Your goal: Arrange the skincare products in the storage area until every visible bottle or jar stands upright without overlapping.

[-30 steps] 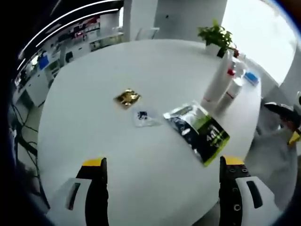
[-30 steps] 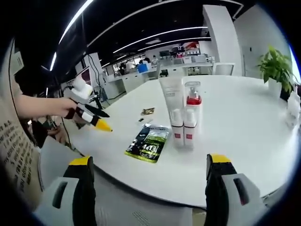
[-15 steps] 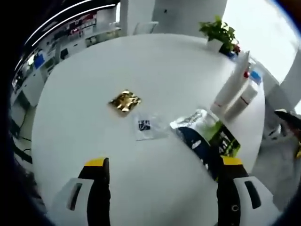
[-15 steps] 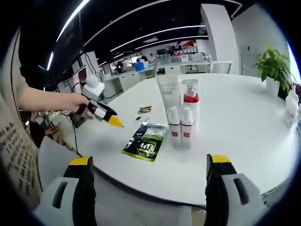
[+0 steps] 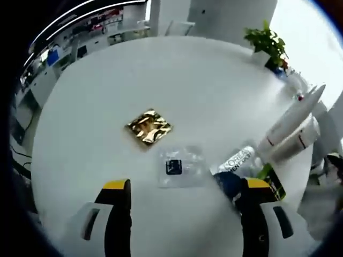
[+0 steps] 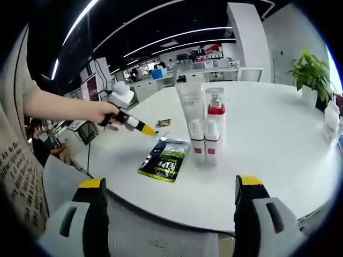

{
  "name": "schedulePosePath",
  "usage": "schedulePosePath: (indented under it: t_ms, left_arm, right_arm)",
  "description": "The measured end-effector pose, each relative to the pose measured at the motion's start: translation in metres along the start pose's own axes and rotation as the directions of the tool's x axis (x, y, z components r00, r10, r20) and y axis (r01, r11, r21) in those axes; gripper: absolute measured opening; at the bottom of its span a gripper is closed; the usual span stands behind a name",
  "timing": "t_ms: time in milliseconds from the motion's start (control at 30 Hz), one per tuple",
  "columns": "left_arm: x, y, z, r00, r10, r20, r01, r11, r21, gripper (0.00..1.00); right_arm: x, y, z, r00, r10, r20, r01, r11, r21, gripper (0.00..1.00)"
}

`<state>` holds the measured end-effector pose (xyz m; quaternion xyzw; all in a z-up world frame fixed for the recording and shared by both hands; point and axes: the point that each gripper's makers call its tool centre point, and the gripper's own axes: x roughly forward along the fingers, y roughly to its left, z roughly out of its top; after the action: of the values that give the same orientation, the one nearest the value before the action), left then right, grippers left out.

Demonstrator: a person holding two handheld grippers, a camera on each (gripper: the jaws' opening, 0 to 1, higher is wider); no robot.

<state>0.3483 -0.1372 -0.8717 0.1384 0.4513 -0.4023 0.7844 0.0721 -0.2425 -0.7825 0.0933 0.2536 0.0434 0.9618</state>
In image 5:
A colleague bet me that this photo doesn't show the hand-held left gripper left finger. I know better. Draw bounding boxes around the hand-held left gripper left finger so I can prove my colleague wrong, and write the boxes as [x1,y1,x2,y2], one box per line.
[79,178,134,257]

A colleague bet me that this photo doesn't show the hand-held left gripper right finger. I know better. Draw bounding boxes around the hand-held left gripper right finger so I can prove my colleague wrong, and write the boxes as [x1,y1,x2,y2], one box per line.
[239,177,310,257]

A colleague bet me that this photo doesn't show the green black skincare sachet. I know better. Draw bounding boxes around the green black skincare sachet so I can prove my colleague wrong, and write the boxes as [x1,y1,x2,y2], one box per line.
[211,146,287,206]

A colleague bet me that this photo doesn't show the white skincare spray bottle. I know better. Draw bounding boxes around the white skincare spray bottle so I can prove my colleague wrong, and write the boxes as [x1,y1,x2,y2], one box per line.
[275,116,322,162]

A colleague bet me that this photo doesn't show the clear skincare packet dark square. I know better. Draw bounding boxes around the clear skincare packet dark square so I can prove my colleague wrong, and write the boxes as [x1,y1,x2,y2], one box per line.
[156,144,208,190]

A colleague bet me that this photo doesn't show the gold skincare sachet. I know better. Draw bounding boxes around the gold skincare sachet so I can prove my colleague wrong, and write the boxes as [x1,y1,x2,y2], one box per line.
[124,108,174,147]

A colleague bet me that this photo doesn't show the white skincare tube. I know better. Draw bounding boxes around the white skincare tube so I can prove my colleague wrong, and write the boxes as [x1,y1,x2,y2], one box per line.
[257,84,327,152]

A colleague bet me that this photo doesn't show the blue storage box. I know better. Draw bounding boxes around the blue storage box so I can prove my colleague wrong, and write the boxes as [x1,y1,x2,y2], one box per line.
[47,50,60,66]

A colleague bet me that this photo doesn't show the small dark pot red plant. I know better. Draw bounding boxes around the small dark pot red plant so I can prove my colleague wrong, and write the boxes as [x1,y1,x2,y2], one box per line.
[265,60,289,78]

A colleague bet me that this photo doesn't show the green plant in white pot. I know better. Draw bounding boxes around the green plant in white pot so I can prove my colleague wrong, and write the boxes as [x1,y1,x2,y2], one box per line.
[243,20,290,69]

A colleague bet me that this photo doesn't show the white chair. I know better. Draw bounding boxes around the white chair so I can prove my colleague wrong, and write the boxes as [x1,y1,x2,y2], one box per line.
[165,20,196,37]

